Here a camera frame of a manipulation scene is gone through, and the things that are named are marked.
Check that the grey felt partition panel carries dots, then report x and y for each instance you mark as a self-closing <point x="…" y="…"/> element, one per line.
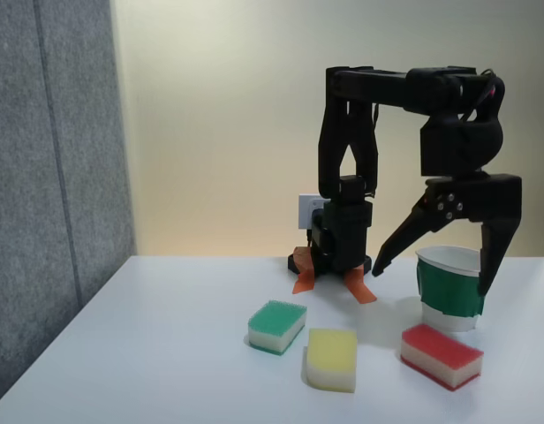
<point x="42" y="199"/>

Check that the white wall socket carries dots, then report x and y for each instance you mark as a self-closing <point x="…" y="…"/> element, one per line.
<point x="306" y="212"/>

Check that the green and white sponge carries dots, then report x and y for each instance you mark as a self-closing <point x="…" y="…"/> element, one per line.
<point x="276" y="320"/>

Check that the orange tape strip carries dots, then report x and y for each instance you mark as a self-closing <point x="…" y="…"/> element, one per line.
<point x="362" y="291"/>
<point x="304" y="282"/>

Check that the white cup with green tape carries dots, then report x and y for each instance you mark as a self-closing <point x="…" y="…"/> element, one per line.
<point x="448" y="291"/>

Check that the red and white sponge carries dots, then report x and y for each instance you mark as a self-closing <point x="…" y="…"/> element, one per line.
<point x="440" y="351"/>

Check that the yellow and white sponge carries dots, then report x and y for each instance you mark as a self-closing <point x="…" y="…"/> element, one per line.
<point x="331" y="358"/>

